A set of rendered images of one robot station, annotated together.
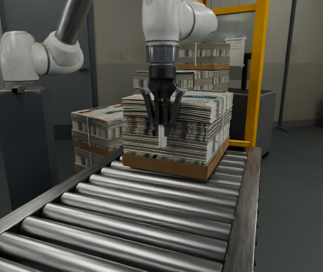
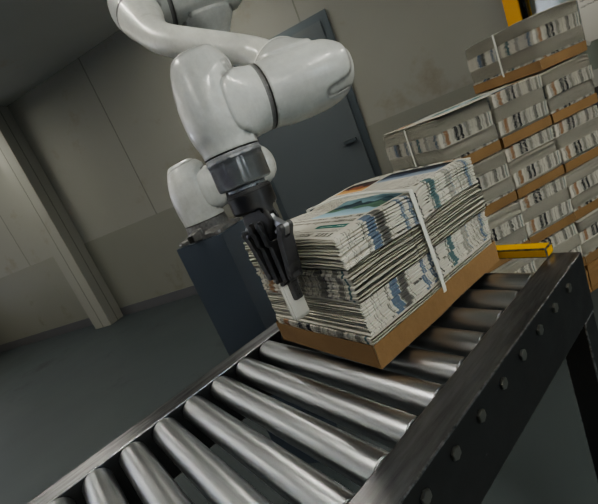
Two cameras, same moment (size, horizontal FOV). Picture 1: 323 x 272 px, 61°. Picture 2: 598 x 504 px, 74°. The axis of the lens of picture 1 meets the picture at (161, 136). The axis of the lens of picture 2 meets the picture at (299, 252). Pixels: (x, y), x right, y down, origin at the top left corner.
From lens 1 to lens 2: 0.48 m
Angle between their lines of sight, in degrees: 34
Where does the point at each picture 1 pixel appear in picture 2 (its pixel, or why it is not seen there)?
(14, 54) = (180, 194)
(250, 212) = (409, 466)
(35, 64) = (207, 196)
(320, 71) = not seen: outside the picture
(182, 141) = (328, 301)
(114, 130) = not seen: hidden behind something
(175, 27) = (224, 127)
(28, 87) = (208, 228)
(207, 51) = (517, 40)
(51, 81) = (315, 173)
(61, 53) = not seen: hidden behind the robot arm
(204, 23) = (299, 81)
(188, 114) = (313, 257)
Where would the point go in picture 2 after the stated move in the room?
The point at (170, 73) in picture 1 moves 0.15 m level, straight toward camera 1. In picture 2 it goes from (251, 201) to (181, 239)
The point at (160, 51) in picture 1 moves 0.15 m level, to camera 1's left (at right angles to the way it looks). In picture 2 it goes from (218, 175) to (157, 201)
